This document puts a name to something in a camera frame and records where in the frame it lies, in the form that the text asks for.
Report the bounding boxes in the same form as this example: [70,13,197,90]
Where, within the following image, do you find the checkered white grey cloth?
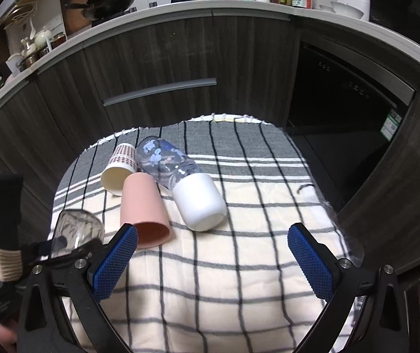
[53,114,352,352]

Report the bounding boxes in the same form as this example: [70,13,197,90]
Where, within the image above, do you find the black wok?
[64,0,135,21]

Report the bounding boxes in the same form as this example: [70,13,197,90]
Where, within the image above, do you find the person's left hand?
[0,319,18,353]

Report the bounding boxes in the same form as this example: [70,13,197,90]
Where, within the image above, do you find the patterned paper cup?
[101,143,137,196]

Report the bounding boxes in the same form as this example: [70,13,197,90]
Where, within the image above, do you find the grey drawer handle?
[103,78,217,107]

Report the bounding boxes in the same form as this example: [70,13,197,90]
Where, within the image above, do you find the clear bottle with white cap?
[136,136,227,232]

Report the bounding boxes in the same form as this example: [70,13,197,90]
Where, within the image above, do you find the pink plastic cup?
[121,172,172,249]

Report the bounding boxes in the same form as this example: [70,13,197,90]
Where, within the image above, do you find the wooden cutting board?
[60,0,91,37]

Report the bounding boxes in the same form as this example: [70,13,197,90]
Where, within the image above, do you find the white teapot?
[34,28,53,49]

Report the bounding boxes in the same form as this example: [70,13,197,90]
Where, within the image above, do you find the black dishwasher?
[287,41,408,212]

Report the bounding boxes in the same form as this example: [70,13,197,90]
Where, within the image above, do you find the clear glass cup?
[49,209,105,258]

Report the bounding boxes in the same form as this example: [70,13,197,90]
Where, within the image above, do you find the white bowl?
[331,2,364,19]

